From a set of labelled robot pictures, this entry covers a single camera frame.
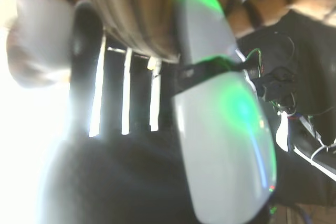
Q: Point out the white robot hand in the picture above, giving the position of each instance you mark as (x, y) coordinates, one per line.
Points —
(215, 129)

